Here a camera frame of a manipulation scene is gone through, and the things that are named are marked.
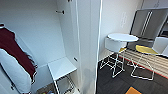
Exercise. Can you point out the white wardrobe door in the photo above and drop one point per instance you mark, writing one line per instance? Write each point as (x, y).
(88, 43)

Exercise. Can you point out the white inner shelf unit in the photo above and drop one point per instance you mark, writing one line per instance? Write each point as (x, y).
(61, 68)

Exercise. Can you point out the white round table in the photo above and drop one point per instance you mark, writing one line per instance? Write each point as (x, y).
(122, 37)

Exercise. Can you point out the black wardrobe hook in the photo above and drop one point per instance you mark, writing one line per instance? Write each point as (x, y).
(60, 12)

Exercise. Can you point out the white wardrobe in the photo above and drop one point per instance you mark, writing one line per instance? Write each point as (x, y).
(40, 33)

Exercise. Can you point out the brown cardboard box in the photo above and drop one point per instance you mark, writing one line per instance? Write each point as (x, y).
(45, 90)

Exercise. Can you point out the stainless steel fridge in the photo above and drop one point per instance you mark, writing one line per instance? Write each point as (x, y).
(150, 25)

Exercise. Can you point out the maroon and white jacket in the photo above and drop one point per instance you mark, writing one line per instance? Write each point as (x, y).
(15, 56)

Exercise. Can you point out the white clothes hanger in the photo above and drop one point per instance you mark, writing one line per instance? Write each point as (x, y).
(2, 25)

